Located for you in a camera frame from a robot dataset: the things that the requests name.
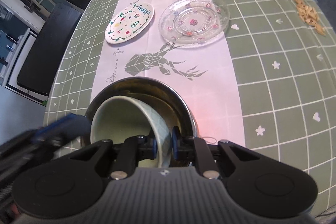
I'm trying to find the orange steel bowl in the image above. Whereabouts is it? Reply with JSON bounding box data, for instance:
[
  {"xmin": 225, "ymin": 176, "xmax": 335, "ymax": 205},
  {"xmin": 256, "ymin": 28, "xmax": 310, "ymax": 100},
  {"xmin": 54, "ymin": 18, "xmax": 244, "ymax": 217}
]
[{"xmin": 80, "ymin": 77, "xmax": 198, "ymax": 161}]

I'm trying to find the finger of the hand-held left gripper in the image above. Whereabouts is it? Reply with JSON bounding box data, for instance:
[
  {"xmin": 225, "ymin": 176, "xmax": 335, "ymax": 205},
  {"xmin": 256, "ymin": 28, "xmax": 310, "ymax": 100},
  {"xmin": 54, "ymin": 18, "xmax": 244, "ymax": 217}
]
[{"xmin": 30, "ymin": 113, "xmax": 91, "ymax": 147}]

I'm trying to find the pile of seed shells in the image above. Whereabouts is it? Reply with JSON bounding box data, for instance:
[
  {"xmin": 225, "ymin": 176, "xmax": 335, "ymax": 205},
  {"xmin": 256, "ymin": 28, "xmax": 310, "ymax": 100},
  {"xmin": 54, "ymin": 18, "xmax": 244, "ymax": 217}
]
[{"xmin": 292, "ymin": 0, "xmax": 327, "ymax": 37}]

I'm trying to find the large clear glass plate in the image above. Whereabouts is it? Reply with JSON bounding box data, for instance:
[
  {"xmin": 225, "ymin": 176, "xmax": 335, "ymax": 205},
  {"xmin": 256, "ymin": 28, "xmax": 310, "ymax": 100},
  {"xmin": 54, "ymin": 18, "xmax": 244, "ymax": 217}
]
[{"xmin": 158, "ymin": 0, "xmax": 231, "ymax": 48}]

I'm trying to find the white deer-printed table runner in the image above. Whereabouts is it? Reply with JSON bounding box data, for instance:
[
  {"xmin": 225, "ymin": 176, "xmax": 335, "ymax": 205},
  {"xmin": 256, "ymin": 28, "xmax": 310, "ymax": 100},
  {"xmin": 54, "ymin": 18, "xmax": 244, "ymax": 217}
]
[{"xmin": 91, "ymin": 0, "xmax": 246, "ymax": 147}]

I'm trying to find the door handle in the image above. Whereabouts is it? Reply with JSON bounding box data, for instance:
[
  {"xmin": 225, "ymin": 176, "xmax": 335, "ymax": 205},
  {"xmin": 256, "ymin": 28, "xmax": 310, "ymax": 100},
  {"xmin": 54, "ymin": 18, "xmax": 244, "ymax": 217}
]
[{"xmin": 25, "ymin": 0, "xmax": 41, "ymax": 12}]

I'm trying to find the green checked tablecloth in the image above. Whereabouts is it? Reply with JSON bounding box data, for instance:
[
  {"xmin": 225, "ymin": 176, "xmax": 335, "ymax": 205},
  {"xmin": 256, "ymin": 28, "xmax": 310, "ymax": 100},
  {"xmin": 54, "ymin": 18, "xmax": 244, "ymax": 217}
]
[{"xmin": 43, "ymin": 0, "xmax": 336, "ymax": 214}]

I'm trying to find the pale green ceramic bowl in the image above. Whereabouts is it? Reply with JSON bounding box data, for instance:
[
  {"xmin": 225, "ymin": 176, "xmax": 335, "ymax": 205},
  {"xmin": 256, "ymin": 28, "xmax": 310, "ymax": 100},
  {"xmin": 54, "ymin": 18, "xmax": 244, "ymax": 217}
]
[{"xmin": 90, "ymin": 96, "xmax": 172, "ymax": 168}]

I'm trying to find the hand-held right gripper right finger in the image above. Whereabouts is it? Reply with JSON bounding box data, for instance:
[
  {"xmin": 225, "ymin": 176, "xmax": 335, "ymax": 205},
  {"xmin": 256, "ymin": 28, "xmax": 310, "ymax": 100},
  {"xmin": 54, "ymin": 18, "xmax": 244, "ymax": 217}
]
[{"xmin": 171, "ymin": 126, "xmax": 265, "ymax": 180}]

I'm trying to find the white fruit-printed plate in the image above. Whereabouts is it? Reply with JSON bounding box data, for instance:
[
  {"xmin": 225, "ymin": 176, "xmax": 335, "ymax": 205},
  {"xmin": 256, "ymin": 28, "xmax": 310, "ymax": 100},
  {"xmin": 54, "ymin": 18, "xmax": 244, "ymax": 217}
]
[{"xmin": 104, "ymin": 3, "xmax": 155, "ymax": 45}]

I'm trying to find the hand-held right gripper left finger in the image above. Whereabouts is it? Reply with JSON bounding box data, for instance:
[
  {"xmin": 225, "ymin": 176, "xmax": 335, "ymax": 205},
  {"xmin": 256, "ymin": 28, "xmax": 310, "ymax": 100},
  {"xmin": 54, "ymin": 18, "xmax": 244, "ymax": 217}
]
[{"xmin": 62, "ymin": 135, "xmax": 158, "ymax": 180}]

